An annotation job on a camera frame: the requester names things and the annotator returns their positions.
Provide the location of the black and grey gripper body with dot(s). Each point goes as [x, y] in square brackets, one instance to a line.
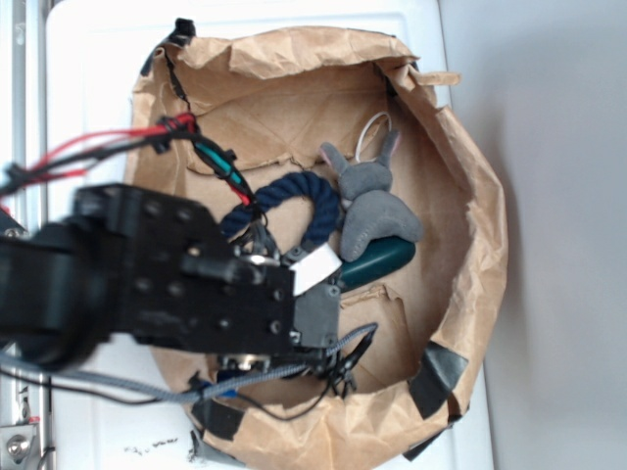
[247, 309]

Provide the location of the aluminium frame rail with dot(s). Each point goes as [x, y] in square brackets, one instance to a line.
[27, 440]

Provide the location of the dark green oval case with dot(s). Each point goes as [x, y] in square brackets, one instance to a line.
[381, 258]

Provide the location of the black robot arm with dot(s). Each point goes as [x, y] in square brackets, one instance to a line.
[157, 268]

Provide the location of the crumpled brown paper bag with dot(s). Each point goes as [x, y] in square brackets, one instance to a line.
[274, 98]

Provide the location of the grey plush bunny toy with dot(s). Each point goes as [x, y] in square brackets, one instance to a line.
[372, 212]

